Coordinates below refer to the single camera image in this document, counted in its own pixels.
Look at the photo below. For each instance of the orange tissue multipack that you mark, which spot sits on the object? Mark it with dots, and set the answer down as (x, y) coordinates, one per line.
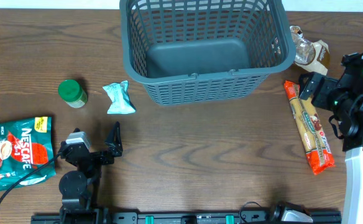
(309, 126)

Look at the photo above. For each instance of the light green snack packet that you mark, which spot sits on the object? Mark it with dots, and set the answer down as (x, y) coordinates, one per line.
(120, 101)

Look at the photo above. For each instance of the beige brown snack bag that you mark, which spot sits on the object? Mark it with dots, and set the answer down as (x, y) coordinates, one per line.
(310, 56)

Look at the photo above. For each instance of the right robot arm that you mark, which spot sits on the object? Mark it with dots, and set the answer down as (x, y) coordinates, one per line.
(350, 131)

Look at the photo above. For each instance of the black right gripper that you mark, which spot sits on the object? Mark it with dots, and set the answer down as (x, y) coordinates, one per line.
(319, 92)

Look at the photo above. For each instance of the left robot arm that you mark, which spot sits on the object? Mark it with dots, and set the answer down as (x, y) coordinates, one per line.
(80, 187)

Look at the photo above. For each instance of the green lid jar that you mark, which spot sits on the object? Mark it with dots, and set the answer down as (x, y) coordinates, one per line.
(72, 93)

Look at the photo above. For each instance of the green Nescafe coffee bag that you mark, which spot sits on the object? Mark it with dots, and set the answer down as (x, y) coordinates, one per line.
(25, 145)

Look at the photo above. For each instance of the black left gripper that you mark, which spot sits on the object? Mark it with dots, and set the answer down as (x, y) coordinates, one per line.
(115, 150)

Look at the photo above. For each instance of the grey plastic basket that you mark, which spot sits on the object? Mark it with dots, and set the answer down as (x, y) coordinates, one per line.
(189, 51)

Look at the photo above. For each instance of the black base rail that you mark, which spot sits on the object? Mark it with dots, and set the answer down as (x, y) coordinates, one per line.
(248, 216)

